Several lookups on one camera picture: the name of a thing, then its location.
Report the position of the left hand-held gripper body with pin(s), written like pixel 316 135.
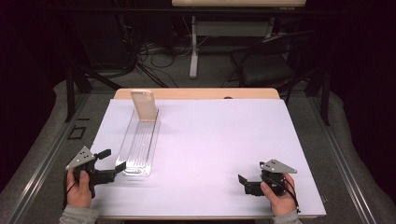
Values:
pixel 81 157

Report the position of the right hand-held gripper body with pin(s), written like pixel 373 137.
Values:
pixel 277 167

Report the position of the clear plastic tray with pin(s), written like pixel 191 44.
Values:
pixel 138 146

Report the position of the beige phone case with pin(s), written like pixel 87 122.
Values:
pixel 144 107

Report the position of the person's left hand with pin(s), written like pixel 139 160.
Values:
pixel 79 193

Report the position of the person's right hand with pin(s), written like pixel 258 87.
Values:
pixel 283 203

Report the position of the black stand leg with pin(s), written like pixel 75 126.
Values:
pixel 325 99
pixel 70 93

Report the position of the wooden table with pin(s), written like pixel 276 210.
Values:
pixel 202 93

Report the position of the black chair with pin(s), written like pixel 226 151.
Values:
pixel 267 68

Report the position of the metal floor rail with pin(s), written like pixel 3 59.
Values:
pixel 345 168
pixel 40 168

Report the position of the white desk with metal frame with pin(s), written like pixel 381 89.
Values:
pixel 194 56

